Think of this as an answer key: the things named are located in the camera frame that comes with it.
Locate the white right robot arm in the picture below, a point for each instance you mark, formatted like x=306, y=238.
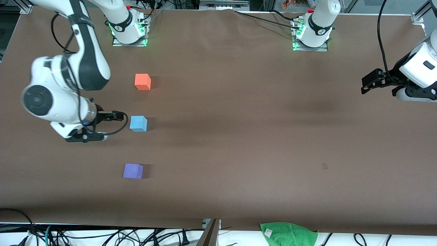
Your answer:
x=61, y=75

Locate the green cloth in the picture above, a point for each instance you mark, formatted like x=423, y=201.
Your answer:
x=290, y=234

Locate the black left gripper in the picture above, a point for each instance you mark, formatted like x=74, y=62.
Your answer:
x=391, y=76

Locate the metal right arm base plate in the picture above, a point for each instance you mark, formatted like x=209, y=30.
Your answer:
x=117, y=42

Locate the aluminium frame corner bracket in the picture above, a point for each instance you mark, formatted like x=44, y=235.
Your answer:
x=25, y=8
x=418, y=17

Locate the grey metal post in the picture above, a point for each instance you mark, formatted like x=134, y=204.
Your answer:
x=209, y=235

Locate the metal rack behind table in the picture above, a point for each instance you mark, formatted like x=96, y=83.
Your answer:
x=223, y=4

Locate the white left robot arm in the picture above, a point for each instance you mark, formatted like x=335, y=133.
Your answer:
x=321, y=20

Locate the orange foam block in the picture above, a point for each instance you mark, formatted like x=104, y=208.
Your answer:
x=142, y=82

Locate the light blue foam block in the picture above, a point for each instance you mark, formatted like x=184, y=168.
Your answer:
x=138, y=123

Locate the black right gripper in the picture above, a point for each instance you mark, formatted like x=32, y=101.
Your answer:
x=101, y=116

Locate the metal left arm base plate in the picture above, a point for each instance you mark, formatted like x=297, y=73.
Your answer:
x=321, y=49

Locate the purple foam block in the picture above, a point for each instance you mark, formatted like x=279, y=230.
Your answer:
x=132, y=171

